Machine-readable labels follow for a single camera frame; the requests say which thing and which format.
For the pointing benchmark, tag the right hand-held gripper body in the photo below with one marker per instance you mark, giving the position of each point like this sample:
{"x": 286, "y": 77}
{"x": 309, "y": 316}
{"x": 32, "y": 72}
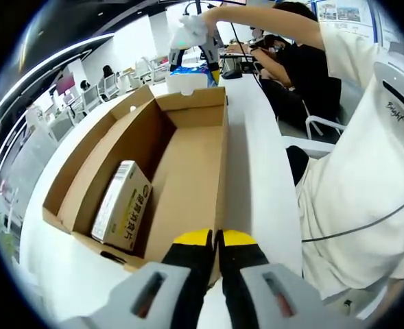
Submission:
{"x": 195, "y": 34}

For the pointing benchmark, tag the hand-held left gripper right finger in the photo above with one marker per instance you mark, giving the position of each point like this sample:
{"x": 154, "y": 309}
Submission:
{"x": 277, "y": 298}

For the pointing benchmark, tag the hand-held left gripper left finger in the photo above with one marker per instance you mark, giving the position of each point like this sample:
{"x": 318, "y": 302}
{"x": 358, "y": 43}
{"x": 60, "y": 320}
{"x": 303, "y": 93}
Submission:
{"x": 153, "y": 294}

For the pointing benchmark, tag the blue tissue pack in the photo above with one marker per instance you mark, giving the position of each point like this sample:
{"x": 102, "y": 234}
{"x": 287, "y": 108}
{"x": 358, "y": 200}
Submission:
{"x": 191, "y": 70}

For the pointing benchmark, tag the brown cardboard shoe box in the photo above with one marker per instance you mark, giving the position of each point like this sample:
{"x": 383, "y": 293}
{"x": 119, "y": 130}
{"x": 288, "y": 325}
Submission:
{"x": 188, "y": 154}

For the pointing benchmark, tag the white medicine box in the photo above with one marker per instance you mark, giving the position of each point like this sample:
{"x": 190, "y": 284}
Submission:
{"x": 126, "y": 202}

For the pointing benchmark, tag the black computer mouse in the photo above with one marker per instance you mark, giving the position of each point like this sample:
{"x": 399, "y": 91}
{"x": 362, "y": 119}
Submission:
{"x": 230, "y": 73}

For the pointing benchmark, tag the row of white office chairs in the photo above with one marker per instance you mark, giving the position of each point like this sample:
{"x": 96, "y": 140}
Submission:
{"x": 92, "y": 96}

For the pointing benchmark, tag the red monitor screen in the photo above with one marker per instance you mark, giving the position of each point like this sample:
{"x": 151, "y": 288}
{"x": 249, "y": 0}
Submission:
{"x": 65, "y": 85}

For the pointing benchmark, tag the curved ceiling light strip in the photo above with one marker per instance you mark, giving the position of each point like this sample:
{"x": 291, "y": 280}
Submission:
{"x": 50, "y": 65}

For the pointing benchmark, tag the person in white shirt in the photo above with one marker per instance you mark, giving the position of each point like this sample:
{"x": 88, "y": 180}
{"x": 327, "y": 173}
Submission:
{"x": 359, "y": 192}

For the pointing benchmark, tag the white chest-worn device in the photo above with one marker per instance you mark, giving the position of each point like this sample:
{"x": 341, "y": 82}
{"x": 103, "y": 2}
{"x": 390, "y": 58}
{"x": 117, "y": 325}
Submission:
{"x": 398, "y": 79}

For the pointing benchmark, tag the white tube-frame chair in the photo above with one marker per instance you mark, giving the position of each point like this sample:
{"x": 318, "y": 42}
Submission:
{"x": 325, "y": 120}

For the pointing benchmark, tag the blue wall display board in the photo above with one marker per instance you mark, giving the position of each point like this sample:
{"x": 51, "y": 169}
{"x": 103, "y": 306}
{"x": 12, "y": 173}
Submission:
{"x": 345, "y": 13}

